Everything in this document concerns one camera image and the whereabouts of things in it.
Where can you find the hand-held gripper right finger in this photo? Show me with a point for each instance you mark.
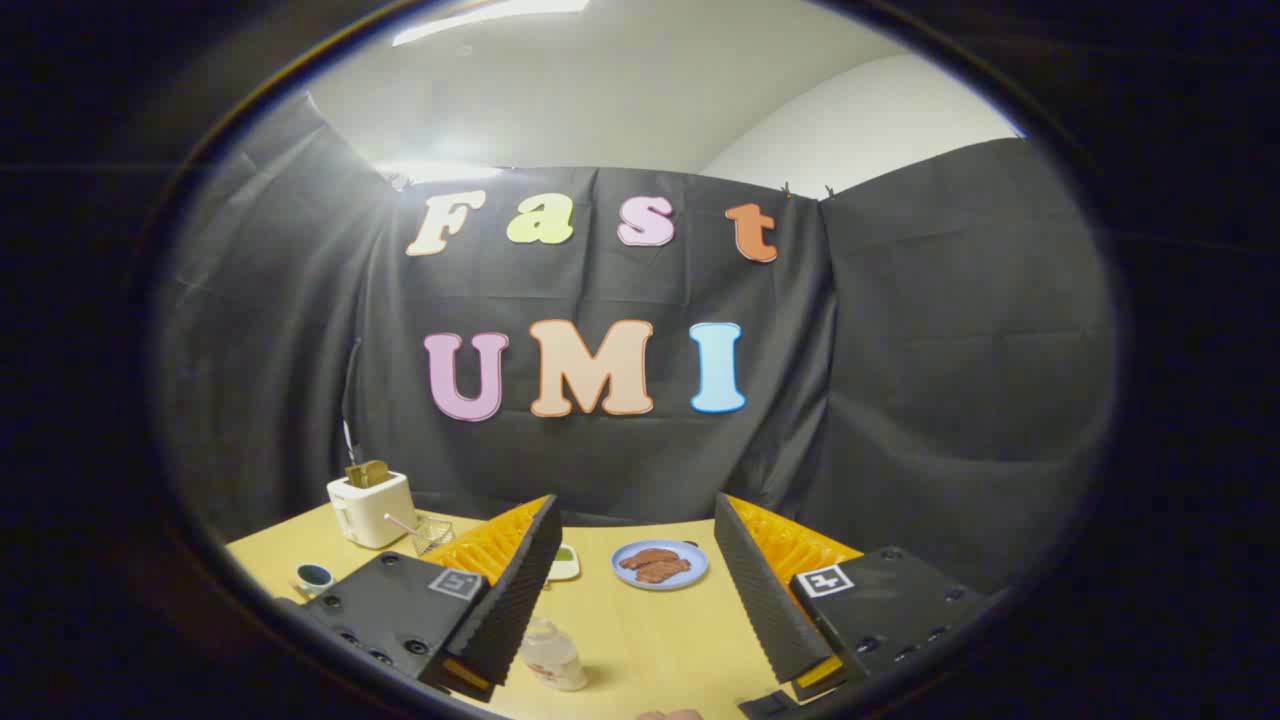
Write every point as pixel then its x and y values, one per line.
pixel 755 590

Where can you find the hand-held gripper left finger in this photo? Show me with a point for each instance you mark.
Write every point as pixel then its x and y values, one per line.
pixel 520 580

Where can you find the clear plastic juice bottle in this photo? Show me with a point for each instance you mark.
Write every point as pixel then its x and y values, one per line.
pixel 555 657

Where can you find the blue plate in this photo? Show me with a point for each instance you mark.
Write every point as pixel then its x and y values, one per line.
pixel 690 560

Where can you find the brown meat slice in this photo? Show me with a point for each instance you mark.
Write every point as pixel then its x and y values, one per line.
pixel 664 572
pixel 648 557

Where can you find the wooden table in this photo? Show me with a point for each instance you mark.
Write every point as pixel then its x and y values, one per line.
pixel 640 630

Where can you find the white toaster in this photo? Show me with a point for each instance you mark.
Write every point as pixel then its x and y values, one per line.
pixel 372 510

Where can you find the toast slice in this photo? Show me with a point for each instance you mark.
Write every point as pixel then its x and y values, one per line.
pixel 368 473

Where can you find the black backdrop cloth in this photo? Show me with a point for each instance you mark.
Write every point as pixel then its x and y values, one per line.
pixel 900 380

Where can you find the ceiling light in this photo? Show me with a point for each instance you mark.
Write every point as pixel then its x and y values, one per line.
pixel 490 18

